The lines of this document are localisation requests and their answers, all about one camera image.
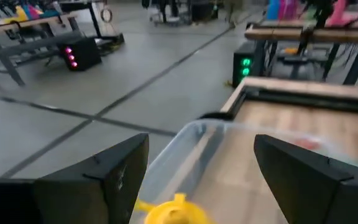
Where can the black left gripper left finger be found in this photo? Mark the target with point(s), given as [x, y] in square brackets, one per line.
[104, 193]

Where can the pink hanging cloth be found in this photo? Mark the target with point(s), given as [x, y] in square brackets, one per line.
[287, 9]

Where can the yellow cloth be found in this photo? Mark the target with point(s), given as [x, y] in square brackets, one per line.
[17, 15]

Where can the black wheeled cart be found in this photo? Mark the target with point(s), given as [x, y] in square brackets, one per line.
[202, 11]

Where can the black computer pink lights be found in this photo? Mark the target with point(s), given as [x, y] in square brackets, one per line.
[82, 53]

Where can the black computer green lights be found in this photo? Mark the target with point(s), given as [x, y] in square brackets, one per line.
[239, 71]

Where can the yellow sports bottle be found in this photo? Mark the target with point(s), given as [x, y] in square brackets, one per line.
[176, 214]

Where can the clear plastic bin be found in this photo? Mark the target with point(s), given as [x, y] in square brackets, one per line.
[197, 149]

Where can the blue hanging cloth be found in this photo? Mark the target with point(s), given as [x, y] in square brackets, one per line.
[273, 9]

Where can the wooden workbench black legs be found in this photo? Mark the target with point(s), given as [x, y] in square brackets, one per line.
[322, 34]
[26, 23]

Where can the black metal stand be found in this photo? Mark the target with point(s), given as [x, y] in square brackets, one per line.
[95, 23]

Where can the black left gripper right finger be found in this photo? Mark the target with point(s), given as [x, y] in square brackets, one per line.
[306, 193]

